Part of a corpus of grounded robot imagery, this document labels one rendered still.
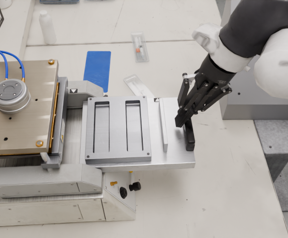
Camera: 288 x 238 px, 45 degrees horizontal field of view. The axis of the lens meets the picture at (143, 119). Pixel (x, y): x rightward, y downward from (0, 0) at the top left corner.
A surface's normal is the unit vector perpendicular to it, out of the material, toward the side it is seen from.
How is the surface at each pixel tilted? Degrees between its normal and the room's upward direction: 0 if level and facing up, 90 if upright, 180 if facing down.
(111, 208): 90
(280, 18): 93
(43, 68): 0
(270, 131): 0
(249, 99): 44
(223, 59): 78
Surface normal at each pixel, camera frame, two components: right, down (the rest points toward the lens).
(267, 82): -0.52, 0.60
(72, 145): 0.01, -0.60
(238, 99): 0.01, 0.12
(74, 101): 0.06, 0.80
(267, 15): -0.19, 0.62
